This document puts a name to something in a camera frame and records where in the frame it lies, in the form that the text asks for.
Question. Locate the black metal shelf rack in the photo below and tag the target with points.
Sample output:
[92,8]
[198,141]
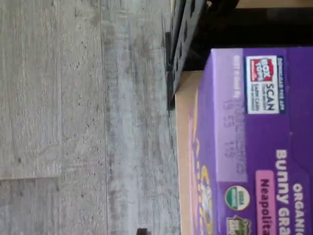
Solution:
[188,36]

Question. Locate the small black object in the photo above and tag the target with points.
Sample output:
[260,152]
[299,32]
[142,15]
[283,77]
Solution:
[142,232]

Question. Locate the wooden shelf board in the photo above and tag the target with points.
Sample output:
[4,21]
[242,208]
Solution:
[183,147]
[269,3]

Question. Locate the purple box pink patch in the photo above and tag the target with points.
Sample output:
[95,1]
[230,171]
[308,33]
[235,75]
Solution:
[256,134]

